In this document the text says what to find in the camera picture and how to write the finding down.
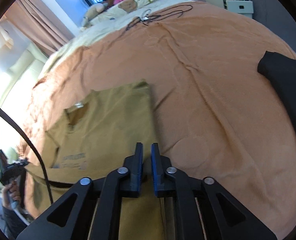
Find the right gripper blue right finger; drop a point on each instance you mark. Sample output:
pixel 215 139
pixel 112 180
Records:
pixel 203 208

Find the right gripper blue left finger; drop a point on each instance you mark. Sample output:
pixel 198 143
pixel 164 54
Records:
pixel 90 209

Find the olive brown printed t-shirt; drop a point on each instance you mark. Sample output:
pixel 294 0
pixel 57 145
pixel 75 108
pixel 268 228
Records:
pixel 85 134

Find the person left hand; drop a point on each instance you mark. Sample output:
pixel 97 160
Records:
pixel 10 193

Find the orange brown bed blanket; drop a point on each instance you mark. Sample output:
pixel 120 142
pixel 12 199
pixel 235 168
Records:
pixel 213 113

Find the cream padded headboard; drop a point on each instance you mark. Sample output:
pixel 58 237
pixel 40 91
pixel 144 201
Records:
pixel 19 69

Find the left pink curtain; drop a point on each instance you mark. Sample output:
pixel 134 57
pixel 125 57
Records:
pixel 35 20

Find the black garment on bed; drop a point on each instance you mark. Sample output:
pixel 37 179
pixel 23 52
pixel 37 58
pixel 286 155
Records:
pixel 281 72

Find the white plush toy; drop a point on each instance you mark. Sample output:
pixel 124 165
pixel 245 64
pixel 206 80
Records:
pixel 92 12

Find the cream bear print duvet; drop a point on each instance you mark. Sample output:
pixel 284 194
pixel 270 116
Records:
pixel 113 19

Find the white bedside drawer cabinet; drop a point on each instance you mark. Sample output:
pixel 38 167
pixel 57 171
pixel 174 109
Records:
pixel 243 7

